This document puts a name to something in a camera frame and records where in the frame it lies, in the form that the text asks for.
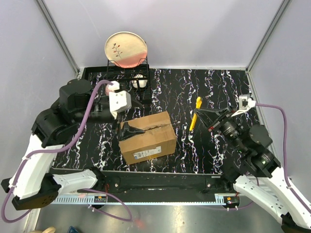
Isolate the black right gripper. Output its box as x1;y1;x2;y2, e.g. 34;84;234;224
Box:
193;104;247;152

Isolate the yellow utility knife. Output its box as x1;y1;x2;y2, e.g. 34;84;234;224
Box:
189;97;202;131

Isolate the brown cardboard express box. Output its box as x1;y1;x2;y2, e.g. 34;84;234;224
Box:
119;111;177;165

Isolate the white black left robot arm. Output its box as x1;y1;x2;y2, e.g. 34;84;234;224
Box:
1;79;141;211

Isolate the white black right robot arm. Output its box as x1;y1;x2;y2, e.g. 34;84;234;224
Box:
194;105;311;233

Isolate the pink patterned bowl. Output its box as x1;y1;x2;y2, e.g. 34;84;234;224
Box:
105;85;115;96

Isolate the small white cup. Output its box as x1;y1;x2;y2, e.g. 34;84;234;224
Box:
131;74;148;89

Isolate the beige pink floral plate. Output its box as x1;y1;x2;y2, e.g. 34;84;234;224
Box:
104;32;148;68

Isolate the dark blue tray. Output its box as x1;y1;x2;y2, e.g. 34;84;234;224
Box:
67;226;79;233

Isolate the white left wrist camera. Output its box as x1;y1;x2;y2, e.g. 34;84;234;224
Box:
108;81;132;114

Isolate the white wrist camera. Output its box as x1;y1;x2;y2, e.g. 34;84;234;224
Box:
108;81;132;114
232;94;256;117

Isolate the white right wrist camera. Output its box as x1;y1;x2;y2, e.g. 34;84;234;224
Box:
232;94;256;117

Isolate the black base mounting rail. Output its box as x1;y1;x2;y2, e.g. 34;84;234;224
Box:
77;169;251;197

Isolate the black wire dish rack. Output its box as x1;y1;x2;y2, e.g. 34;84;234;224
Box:
81;58;152;105

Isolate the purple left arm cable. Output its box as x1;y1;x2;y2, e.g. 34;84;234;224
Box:
0;80;133;223

